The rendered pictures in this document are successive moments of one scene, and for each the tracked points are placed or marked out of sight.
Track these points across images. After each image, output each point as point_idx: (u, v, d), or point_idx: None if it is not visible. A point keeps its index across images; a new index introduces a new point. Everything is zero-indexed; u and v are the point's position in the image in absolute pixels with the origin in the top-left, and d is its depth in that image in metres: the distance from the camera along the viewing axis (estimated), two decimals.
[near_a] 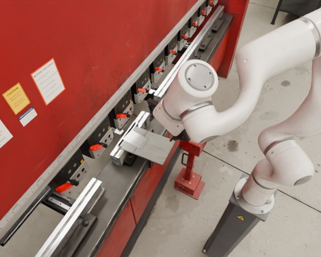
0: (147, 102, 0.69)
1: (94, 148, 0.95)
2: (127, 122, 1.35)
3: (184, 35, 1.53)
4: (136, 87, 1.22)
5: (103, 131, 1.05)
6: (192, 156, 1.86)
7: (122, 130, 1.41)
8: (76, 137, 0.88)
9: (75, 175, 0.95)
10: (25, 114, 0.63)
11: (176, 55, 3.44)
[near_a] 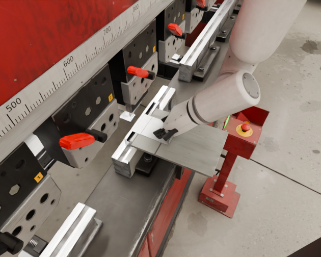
0: (165, 139, 0.67)
1: (71, 141, 0.35)
2: (143, 98, 0.74)
3: None
4: (165, 24, 0.61)
5: (98, 103, 0.45)
6: (233, 159, 1.26)
7: (132, 114, 0.81)
8: (6, 106, 0.27)
9: (18, 217, 0.35)
10: None
11: (191, 34, 2.83)
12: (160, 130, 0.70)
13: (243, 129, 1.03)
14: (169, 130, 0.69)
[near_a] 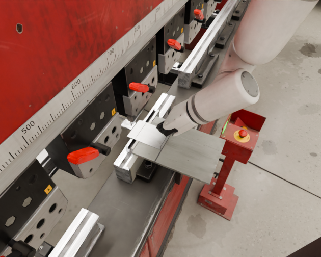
0: (166, 134, 0.69)
1: (78, 156, 0.38)
2: (143, 107, 0.78)
3: None
4: (165, 39, 0.65)
5: (102, 118, 0.48)
6: (231, 163, 1.29)
7: (133, 123, 0.84)
8: (22, 129, 0.31)
9: (30, 227, 0.38)
10: None
11: None
12: None
13: (241, 135, 1.06)
14: None
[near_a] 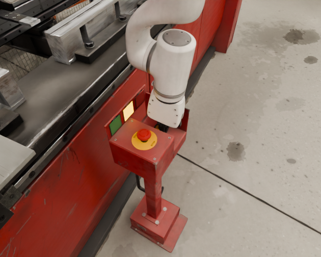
0: (178, 124, 0.71)
1: None
2: None
3: None
4: None
5: None
6: None
7: None
8: None
9: None
10: None
11: None
12: (166, 127, 0.72)
13: (139, 138, 0.64)
14: None
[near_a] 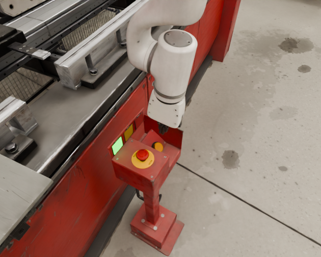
0: None
1: None
2: None
3: None
4: None
5: None
6: None
7: None
8: None
9: None
10: None
11: None
12: (166, 127, 0.72)
13: (138, 158, 0.72)
14: None
